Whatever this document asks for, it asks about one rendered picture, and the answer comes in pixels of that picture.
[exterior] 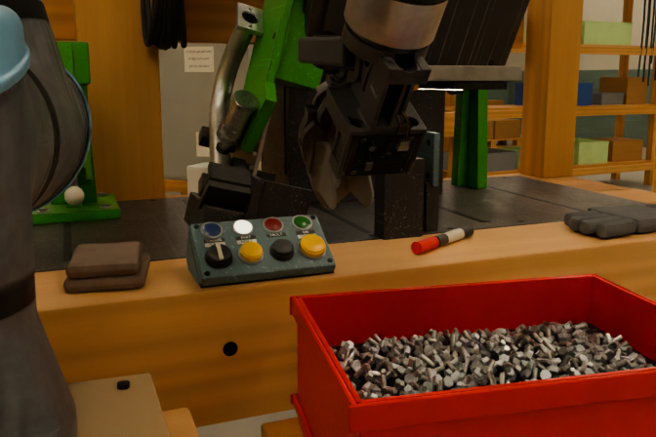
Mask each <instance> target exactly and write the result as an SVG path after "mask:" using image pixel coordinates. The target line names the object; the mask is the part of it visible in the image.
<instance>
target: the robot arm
mask: <svg viewBox="0 0 656 437"><path fill-rule="evenodd" d="M447 3H448V0H347V3H346V7H345V11H344V16H345V24H344V27H343V31H342V37H340V36H339V35H338V34H336V33H334V32H331V31H321V32H318V33H316V34H315V35H313V37H301V38H300V39H299V51H298V60H299V62H303V63H313V65H314V66H316V67H317V68H320V69H324V70H329V69H333V68H335V67H337V66H355V68H340V70H339V74H338V75H327V78H326V81H325V82H324V83H322V84H320V85H319V86H317V87H316V88H315V90H316V91H317V94H316V95H315V97H314V99H313V102H312V104H311V105H306V106H305V115H304V118H303V120H302V122H301V124H300V128H299V132H298V140H299V145H300V148H301V151H302V154H303V158H304V161H305V164H306V167H307V173H308V177H309V180H310V183H311V186H312V189H313V191H314V194H315V196H316V198H317V200H318V201H319V202H320V203H321V204H322V206H323V207H324V208H326V207H329V208H330V209H332V210H334V209H335V208H336V205H337V203H338V202H340V201H341V200H342V199H343V198H345V197H346V196H347V195H348V194H349V193H350V192H351V193H352V194H353V195H354V196H355V197H356V199H357V200H358V201H359V202H360V203H361V204H362V205H363V206H364V207H368V206H370V205H371V204H372V201H373V198H374V190H373V185H372V180H371V176H375V175H392V174H403V173H404V172H405V174H406V175H410V172H411V170H412V167H413V165H414V162H415V160H416V157H417V155H418V152H419V150H420V147H421V145H422V142H423V140H424V137H425V135H426V132H427V127H426V126H425V124H424V123H423V121H422V119H421V118H420V116H419V115H418V113H417V112H416V110H415V108H414V107H413V105H412V104H411V102H410V101H409V100H410V98H411V95H412V93H413V90H414V87H415V85H424V84H427V83H428V80H429V77H430V75H431V68H430V67H429V65H428V64H427V62H426V61H425V58H426V55H427V52H428V49H429V47H430V44H431V42H432V41H433V39H434V37H435V34H436V31H437V29H438V27H439V24H440V21H441V19H442V16H443V13H444V10H445V8H446V5H447ZM91 139H92V117H91V111H90V107H89V103H88V101H87V99H86V96H85V94H84V92H83V90H82V88H81V86H80V85H79V83H78V82H77V80H76V79H75V78H74V76H73V75H72V74H71V73H70V72H69V71H68V70H67V69H66V68H65V67H64V66H63V63H62V57H61V54H60V51H59V48H58V45H57V42H56V39H55V36H54V33H53V30H52V27H51V24H50V22H49V19H48V16H47V13H46V10H45V6H44V4H43V2H42V0H0V437H77V414H76V408H75V403H74V400H73V397H72V395H71V393H70V390H69V388H68V385H67V383H66V381H65V378H64V376H63V373H62V370H61V367H60V365H59V362H58V360H57V358H56V355H55V353H54V350H53V348H52V346H51V344H50V342H49V339H48V337H47V335H46V332H45V330H44V327H43V325H42V323H41V320H40V318H39V315H38V312H37V307H36V294H35V274H34V268H35V265H34V243H33V220H32V212H33V211H36V210H38V209H40V208H42V207H44V206H46V205H47V204H49V203H50V202H52V201H53V200H55V199H56V198H57V197H59V196H60V195H61V194H62V193H63V192H64V191H65V190H66V189H67V188H68V187H69V186H70V185H71V183H72V182H73V181H74V180H75V178H76V177H77V175H78V174H79V172H80V170H81V169H82V167H83V165H84V162H85V160H86V157H87V155H88V152H89V149H90V145H91ZM416 140H417V142H416ZM415 143H416V145H415ZM414 145H415V148H414ZM413 148H414V150H413ZM412 151H413V153H412ZM411 153H412V155H411ZM410 156H411V158H410ZM409 158H410V159H409ZM334 175H335V176H334Z"/></svg>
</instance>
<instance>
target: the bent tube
mask: <svg viewBox="0 0 656 437"><path fill-rule="evenodd" d="M263 34H264V23H263V10H261V9H258V8H255V7H252V6H249V5H246V4H243V3H239V2H237V4H236V25H235V28H234V29H233V31H232V34H231V36H230V38H229V40H228V43H227V45H226V47H225V51H224V53H223V56H222V59H221V62H220V65H219V68H218V71H217V75H216V79H215V83H214V87H213V92H212V97H211V104H210V113H209V154H210V162H214V163H219V164H223V165H228V166H230V153H229V154H228V155H223V154H221V153H219V152H218V151H217V150H216V145H217V143H218V142H221V141H220V140H219V139H218V138H217V134H216V132H217V130H218V128H219V126H220V125H221V124H222V123H223V119H224V118H226V114H227V112H228V110H229V105H230V99H231V93H232V89H233V85H234V81H235V77H236V74H237V71H238V68H239V65H240V63H241V61H242V59H243V57H244V55H245V53H246V50H247V48H248V46H249V44H250V42H251V40H252V38H253V36H254V35H257V36H260V37H262V36H263Z"/></svg>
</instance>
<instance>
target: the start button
mask: <svg viewBox="0 0 656 437"><path fill-rule="evenodd" d="M300 249H301V251H302V252H303V253H304V254H305V255H306V256H309V257H312V258H317V257H320V256H322V255H323V254H324V252H325V249H326V244H325V242H324V240H323V239H322V238H321V237H319V236H317V235H314V234H309V235H306V236H304V237H303V238H302V239H301V242H300Z"/></svg>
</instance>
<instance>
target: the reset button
mask: <svg viewBox="0 0 656 437"><path fill-rule="evenodd" d="M240 255H241V257H242V258H243V259H245V260H247V261H257V260H259V259H260V258H261V257H262V255H263V248H262V247H261V245H260V244H258V243H256V242H252V241H250V242H246V243H244V244H243V245H242V246H241V249H240Z"/></svg>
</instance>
